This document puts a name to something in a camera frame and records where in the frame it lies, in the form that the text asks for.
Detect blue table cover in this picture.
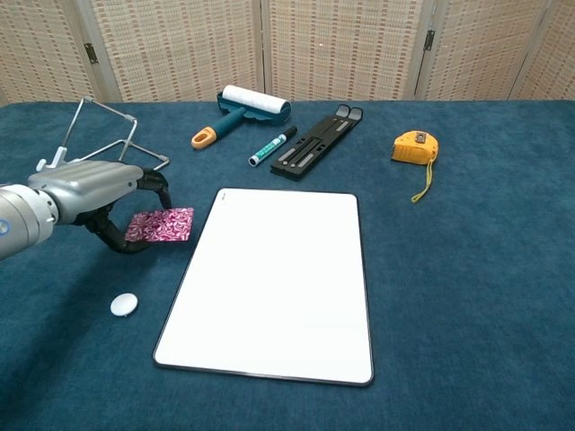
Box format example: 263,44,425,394
0,99,575,431

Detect white board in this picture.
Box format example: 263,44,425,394
152,187,376,388

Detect small white round magnet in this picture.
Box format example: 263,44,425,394
110,292,141,320

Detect teal marker pen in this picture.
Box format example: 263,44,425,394
248,125,299,169

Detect pink patterned card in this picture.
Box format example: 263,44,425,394
124,207,196,245

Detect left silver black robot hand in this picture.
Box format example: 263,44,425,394
27,160,174,256

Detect metal wire stand white feet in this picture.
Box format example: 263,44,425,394
36,95,172,174

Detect yellow tape measure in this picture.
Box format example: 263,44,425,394
391,129,441,204

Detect bamboo folding screen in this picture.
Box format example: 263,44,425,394
0,0,575,109

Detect teal lint roller orange tip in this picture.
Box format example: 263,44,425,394
190,84,292,151

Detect black folded laptop stand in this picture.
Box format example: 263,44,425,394
270,103,366,182

